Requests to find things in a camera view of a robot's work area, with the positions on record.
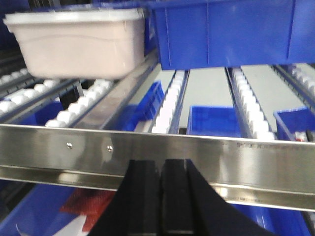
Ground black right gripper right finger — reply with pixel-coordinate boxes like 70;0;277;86
161;159;272;236

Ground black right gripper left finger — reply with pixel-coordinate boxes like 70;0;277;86
88;160;160;236

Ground white lidded plastic bin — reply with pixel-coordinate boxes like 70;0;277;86
3;8;145;80

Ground blue empty rear bin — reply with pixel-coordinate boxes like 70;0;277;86
187;106;241;138

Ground blue empty bin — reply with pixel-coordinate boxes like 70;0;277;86
232;204;315;236
187;106;241;138

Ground blue tilted bin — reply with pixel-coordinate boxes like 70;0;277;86
109;80;164;131

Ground blue empty front bin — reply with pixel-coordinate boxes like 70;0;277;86
232;204;315;236

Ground blue bin with red bags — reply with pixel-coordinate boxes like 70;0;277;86
0;184;89;236

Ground blue bin far right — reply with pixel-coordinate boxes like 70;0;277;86
273;107;315;142

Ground blue upper shelf bin right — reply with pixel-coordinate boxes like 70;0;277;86
148;0;315;70

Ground red bubble wrap bags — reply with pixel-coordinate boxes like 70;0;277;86
60;188;116;232

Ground white paper strip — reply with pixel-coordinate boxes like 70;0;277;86
16;215;87;236

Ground white roller track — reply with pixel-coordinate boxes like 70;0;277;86
135;70;190;134

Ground stainless steel shelf rail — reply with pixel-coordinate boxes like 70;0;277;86
0;124;315;211

